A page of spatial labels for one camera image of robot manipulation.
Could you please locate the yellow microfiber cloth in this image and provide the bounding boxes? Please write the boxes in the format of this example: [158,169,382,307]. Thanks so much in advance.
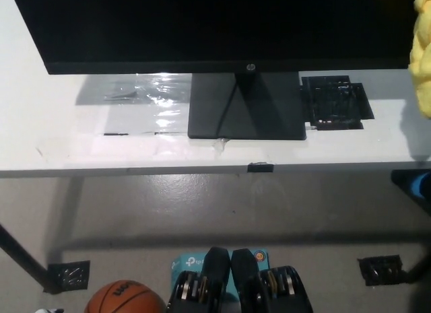
[407,0,431,118]

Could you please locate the black desk leg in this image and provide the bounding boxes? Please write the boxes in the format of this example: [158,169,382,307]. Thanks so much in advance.
[0,221,58,293]
[403,244,431,283]

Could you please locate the black robot left body block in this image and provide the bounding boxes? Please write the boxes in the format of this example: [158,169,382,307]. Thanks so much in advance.
[166,247,232,313]

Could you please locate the black HP monitor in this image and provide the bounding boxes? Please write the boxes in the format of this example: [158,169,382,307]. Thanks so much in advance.
[9,0,431,141]

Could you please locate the orange basketball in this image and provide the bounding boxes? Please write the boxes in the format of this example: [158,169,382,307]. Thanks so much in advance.
[84,281,166,313]

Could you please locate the teal tp-link box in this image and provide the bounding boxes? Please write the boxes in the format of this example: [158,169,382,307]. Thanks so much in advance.
[170,248,270,300]

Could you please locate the crumpled clear tape bit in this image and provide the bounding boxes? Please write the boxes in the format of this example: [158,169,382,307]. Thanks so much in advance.
[212,137,230,153]

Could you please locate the clear plastic film sheet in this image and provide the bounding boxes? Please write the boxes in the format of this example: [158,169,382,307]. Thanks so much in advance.
[75,73,193,136]

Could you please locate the small black tape piece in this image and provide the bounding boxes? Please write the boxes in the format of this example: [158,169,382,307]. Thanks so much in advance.
[247,162,274,174]

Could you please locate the large black tape patch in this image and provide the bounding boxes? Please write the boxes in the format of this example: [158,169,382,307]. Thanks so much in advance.
[298,75,376,131]

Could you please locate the blue object at right edge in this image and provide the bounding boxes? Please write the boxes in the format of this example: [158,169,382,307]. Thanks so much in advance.
[390,170,431,211]

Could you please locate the blue round object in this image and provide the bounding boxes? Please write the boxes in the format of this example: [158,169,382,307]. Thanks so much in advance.
[409,173,431,199]

